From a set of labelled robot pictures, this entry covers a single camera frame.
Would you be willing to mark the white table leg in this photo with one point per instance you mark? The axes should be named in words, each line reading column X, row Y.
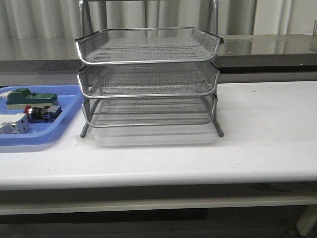
column 307, row 220

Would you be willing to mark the blue plastic tray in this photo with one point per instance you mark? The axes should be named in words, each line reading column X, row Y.
column 69, row 97

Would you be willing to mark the white circuit breaker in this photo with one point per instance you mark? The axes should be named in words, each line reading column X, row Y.
column 14, row 124

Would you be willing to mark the red emergency stop button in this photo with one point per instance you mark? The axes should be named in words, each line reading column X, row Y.
column 47, row 113

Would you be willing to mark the clear tape patch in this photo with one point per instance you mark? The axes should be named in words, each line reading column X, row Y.
column 88, row 140

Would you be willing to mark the dark back counter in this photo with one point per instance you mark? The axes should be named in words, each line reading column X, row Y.
column 237, row 54

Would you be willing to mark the green terminal block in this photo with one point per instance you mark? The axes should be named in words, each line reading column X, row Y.
column 21, row 97

